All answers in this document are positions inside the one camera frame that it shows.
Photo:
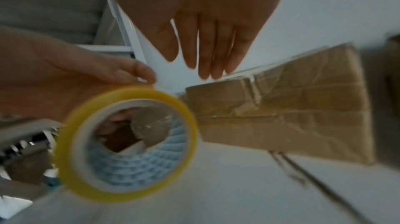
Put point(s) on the person's right hand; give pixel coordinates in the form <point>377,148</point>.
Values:
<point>215,3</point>

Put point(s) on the white metal shelf frame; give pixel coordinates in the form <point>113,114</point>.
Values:
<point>125,28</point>

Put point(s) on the yellow clear tape roll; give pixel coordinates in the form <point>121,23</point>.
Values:
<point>78,144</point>

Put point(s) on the grey folded fabric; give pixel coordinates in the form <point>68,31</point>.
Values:
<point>47,8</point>

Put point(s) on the taped brown cardboard box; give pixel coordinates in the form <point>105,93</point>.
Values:
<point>300,109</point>

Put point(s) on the person's left hand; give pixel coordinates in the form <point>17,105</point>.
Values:
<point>53,77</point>

